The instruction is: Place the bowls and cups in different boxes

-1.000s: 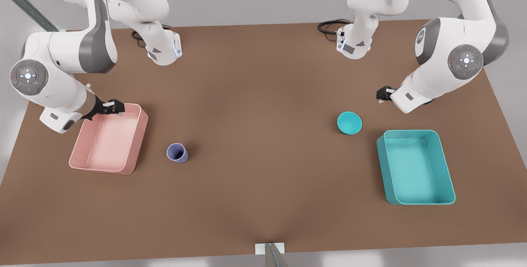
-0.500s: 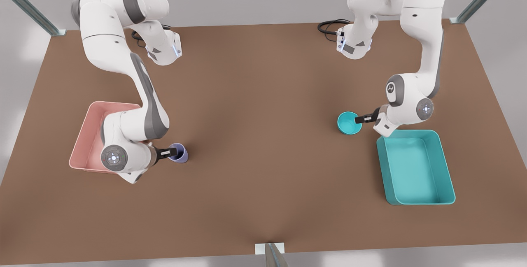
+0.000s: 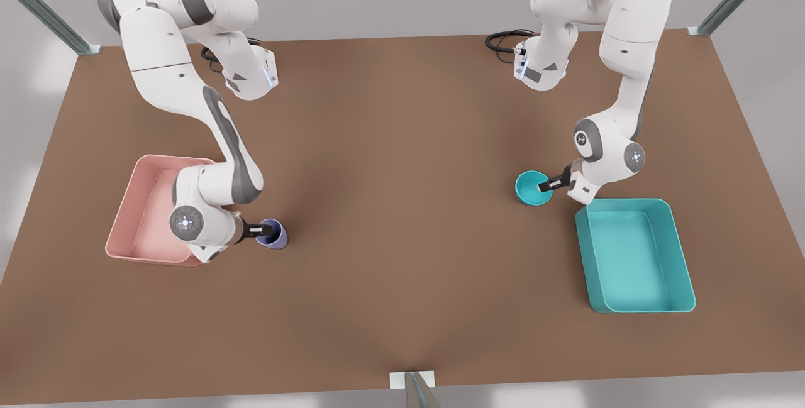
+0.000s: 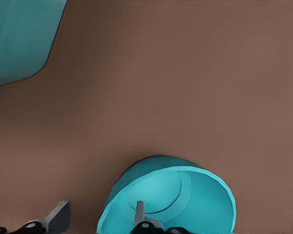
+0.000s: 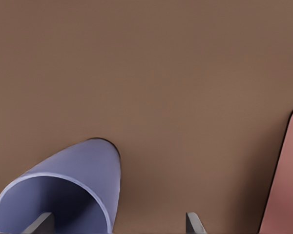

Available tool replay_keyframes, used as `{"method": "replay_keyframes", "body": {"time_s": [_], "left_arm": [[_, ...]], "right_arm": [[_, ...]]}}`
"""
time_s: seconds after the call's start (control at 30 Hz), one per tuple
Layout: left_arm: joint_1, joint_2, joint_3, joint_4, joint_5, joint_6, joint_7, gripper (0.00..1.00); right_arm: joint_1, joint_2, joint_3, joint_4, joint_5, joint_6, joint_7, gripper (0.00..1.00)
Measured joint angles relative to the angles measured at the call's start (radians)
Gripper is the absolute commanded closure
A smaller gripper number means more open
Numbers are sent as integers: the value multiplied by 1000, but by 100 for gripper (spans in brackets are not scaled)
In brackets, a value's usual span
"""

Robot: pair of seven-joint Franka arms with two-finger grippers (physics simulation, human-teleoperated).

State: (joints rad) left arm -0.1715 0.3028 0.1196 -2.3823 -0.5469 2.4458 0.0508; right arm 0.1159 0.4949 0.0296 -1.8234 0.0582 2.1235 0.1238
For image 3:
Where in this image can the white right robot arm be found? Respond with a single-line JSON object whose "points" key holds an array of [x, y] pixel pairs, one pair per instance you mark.
{"points": [[157, 56]]}

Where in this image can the purple cup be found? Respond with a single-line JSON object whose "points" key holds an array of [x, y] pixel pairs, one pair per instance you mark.
{"points": [[274, 236]]}

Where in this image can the teal bowl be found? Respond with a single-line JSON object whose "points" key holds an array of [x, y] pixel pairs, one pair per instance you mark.
{"points": [[528, 191]]}

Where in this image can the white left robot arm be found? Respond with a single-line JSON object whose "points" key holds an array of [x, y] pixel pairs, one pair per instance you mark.
{"points": [[629, 24]]}

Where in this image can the teal box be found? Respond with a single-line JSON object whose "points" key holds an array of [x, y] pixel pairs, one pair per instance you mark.
{"points": [[632, 257]]}

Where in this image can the pink box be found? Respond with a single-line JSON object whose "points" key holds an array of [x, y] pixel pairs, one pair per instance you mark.
{"points": [[146, 219]]}

